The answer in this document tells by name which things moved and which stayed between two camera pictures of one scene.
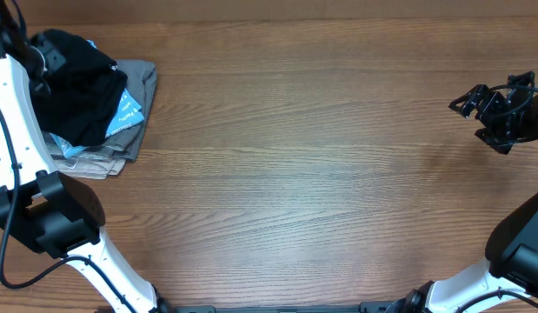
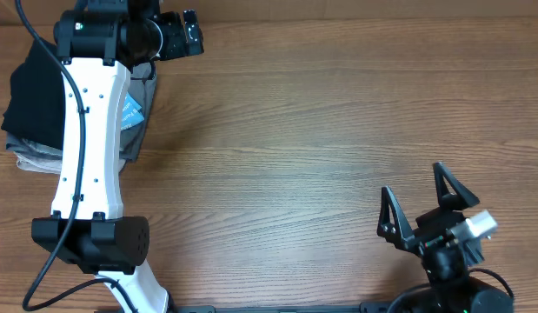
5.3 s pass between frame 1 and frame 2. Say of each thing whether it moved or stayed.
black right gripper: moved
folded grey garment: stayed
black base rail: stayed
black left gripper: moved
